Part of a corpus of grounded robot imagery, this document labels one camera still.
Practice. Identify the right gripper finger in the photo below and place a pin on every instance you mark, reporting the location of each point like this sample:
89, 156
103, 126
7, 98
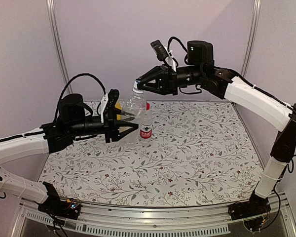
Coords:
155, 73
155, 86

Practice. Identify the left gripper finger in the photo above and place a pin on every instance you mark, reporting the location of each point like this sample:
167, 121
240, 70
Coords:
124, 116
127, 131

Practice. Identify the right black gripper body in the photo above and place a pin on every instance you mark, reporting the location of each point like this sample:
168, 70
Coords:
170, 79

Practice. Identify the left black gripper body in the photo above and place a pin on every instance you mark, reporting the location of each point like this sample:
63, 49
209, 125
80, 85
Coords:
109, 131

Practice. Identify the clear plastic bottle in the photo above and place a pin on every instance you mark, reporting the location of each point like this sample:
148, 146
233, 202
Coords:
133, 110

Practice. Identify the white blue bottle cap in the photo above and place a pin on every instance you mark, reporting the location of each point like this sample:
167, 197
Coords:
136, 88

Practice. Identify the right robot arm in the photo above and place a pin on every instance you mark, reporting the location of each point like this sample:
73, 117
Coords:
229, 85

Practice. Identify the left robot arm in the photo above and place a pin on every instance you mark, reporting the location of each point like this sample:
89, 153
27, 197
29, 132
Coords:
75, 121

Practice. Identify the yellow juice bottle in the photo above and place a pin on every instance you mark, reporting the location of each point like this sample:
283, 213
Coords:
118, 106

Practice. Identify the red cap water bottle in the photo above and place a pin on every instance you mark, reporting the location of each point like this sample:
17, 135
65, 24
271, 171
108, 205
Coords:
146, 125

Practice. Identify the floral table mat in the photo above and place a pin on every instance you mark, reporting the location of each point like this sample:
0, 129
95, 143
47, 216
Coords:
199, 154

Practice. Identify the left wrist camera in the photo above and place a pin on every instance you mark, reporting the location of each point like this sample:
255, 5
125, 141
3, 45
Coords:
108, 102

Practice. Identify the aluminium front rail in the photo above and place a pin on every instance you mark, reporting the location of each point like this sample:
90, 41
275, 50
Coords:
101, 220

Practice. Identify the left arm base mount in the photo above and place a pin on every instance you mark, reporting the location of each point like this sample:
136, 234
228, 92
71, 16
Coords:
54, 206

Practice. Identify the right metal frame post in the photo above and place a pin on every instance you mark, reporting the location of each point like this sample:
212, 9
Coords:
252, 36

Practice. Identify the metal frame post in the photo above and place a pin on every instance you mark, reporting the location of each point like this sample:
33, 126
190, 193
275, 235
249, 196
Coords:
56, 39
252, 36

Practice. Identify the left metal frame post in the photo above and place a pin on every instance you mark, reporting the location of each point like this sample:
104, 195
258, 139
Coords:
56, 39

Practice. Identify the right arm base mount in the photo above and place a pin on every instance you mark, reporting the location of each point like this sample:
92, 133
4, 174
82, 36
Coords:
256, 211

